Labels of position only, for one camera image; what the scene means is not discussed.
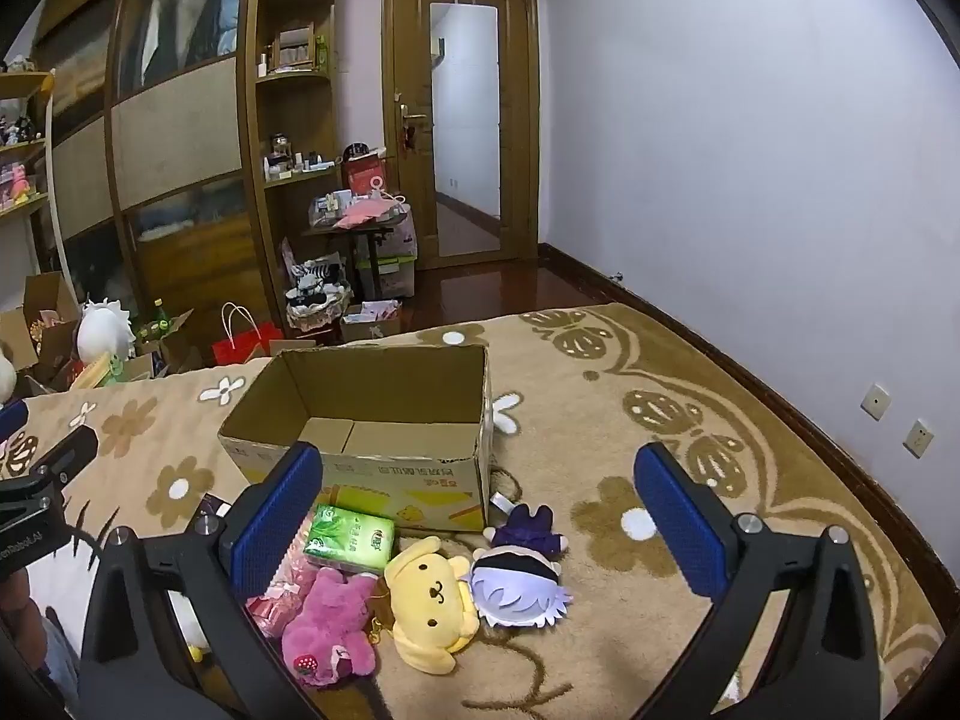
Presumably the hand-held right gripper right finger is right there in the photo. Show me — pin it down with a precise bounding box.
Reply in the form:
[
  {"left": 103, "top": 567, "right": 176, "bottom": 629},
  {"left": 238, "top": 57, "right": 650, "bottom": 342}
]
[{"left": 634, "top": 442, "right": 882, "bottom": 720}]

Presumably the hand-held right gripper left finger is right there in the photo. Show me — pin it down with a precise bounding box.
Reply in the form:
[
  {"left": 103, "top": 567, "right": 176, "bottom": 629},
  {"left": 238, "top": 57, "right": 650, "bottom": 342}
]
[{"left": 79, "top": 441, "right": 391, "bottom": 720}]

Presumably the green tissue pack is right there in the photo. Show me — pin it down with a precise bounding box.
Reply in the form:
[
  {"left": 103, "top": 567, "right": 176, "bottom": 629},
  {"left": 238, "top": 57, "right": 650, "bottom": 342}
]
[{"left": 304, "top": 504, "right": 396, "bottom": 569}]

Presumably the yellow dog plush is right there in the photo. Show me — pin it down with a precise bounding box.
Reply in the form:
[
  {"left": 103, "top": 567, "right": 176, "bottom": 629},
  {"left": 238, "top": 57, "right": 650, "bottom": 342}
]
[{"left": 384, "top": 536, "right": 481, "bottom": 674}]

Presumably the purple-haired doll plush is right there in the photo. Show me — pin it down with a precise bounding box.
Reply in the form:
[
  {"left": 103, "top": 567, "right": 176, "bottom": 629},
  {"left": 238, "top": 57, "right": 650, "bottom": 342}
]
[{"left": 457, "top": 504, "right": 575, "bottom": 629}]

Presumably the brown cardboard box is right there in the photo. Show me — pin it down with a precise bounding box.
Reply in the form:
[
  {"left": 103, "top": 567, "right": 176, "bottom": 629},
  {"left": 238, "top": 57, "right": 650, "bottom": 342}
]
[{"left": 217, "top": 343, "right": 496, "bottom": 533}]

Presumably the person's left hand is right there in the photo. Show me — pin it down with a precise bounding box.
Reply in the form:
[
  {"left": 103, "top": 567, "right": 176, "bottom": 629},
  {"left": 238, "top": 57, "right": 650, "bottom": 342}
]
[{"left": 0, "top": 568, "right": 47, "bottom": 680}]

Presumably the pink plastic packet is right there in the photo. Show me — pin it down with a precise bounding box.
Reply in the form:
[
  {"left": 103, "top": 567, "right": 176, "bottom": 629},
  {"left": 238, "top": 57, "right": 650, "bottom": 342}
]
[{"left": 246, "top": 551, "right": 323, "bottom": 638}]

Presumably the large open cardboard box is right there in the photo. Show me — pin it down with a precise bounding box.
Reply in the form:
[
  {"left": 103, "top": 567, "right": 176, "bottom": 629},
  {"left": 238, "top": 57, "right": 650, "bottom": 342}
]
[{"left": 0, "top": 274, "right": 82, "bottom": 391}]

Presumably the pink bear plush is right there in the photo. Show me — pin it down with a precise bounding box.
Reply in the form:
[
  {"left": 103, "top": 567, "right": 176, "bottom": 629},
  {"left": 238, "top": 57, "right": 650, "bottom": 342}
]
[{"left": 281, "top": 566, "right": 387, "bottom": 689}]

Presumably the white spiky-haired plush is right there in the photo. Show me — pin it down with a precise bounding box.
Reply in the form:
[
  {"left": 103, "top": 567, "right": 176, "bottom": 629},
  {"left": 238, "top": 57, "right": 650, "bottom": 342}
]
[{"left": 77, "top": 298, "right": 137, "bottom": 361}]

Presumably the person's blue jeans leg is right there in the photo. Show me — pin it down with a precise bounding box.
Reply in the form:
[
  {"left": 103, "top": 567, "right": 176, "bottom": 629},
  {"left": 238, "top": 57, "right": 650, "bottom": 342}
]
[{"left": 34, "top": 607, "right": 82, "bottom": 713}]

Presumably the cardboard box with green bottles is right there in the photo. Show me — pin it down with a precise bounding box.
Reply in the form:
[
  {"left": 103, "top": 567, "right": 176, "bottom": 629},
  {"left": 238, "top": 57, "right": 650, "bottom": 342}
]
[{"left": 135, "top": 300, "right": 203, "bottom": 380}]

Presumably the red paper bag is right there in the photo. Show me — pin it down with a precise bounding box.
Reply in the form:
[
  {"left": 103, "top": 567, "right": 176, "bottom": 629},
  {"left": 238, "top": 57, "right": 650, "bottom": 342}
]
[{"left": 211, "top": 304, "right": 286, "bottom": 367}]

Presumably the lace-trimmed basket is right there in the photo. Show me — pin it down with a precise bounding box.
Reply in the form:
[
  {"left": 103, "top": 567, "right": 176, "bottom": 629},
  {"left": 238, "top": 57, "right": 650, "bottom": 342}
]
[{"left": 285, "top": 289, "right": 353, "bottom": 331}]

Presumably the small open cardboard box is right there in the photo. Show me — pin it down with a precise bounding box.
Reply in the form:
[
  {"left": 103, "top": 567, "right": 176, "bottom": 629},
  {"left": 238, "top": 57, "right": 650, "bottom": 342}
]
[{"left": 341, "top": 301, "right": 402, "bottom": 342}]

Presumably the black and white striped item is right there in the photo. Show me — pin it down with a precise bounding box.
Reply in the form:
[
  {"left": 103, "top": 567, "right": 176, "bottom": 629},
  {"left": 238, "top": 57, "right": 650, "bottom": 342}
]
[{"left": 289, "top": 255, "right": 350, "bottom": 297}]

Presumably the small dark table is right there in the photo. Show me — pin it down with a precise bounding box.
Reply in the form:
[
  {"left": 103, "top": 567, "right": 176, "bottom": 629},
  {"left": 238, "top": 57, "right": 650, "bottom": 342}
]
[{"left": 304, "top": 217, "right": 398, "bottom": 301}]

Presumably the clear plastic storage box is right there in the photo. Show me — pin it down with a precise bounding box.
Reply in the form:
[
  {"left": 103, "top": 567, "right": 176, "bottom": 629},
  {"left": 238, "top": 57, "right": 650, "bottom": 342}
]
[{"left": 356, "top": 210, "right": 419, "bottom": 299}]

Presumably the pink cloth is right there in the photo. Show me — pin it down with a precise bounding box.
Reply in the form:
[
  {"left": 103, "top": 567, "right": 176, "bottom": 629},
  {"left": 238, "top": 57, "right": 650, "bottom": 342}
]
[{"left": 334, "top": 199, "right": 406, "bottom": 230}]

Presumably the wooden wardrobe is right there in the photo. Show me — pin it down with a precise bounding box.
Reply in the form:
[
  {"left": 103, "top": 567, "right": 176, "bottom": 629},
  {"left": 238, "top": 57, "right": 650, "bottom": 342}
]
[{"left": 34, "top": 0, "right": 263, "bottom": 331}]

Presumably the wooden corner shelf unit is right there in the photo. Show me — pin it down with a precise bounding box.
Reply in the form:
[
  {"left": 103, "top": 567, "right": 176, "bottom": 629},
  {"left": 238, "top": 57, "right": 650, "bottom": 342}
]
[{"left": 240, "top": 0, "right": 346, "bottom": 331}]

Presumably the red box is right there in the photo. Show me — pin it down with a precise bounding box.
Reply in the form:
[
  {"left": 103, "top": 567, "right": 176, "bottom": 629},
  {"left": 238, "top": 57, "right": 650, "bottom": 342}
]
[{"left": 343, "top": 154, "right": 391, "bottom": 200}]

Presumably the small wooden crate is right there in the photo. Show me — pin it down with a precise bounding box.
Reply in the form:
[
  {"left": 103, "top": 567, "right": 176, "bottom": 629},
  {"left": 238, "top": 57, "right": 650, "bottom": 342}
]
[{"left": 271, "top": 26, "right": 316, "bottom": 72}]

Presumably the wooden door with glass panel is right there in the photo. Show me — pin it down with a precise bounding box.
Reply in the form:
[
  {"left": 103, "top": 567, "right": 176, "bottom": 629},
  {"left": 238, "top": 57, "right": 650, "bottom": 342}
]
[{"left": 382, "top": 0, "right": 541, "bottom": 271}]

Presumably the yellow wall shelf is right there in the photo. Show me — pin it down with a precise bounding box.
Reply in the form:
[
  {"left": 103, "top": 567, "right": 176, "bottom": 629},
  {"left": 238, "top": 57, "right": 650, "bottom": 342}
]
[{"left": 0, "top": 71, "right": 57, "bottom": 218}]

